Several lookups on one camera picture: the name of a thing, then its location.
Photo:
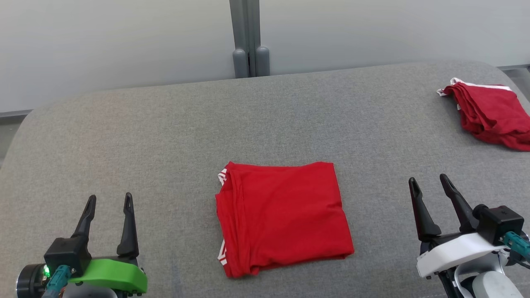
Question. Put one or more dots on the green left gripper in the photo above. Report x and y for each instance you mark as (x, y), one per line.
(116, 275)

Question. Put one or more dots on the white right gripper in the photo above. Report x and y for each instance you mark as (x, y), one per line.
(455, 250)

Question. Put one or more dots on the red shorts with white trim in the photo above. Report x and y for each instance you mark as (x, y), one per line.
(492, 111)

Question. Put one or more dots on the red jersey with white sleeves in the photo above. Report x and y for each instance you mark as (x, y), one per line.
(285, 215)

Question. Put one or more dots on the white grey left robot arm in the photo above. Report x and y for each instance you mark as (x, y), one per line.
(91, 293)

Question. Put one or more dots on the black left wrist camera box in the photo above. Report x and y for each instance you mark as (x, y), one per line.
(66, 252)

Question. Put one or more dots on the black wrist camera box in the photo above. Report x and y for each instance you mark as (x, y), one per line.
(499, 221)
(66, 252)

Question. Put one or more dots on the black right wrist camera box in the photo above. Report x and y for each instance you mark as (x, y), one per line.
(499, 221)

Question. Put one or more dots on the grey partition post with feet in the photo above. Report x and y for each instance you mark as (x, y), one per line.
(248, 37)

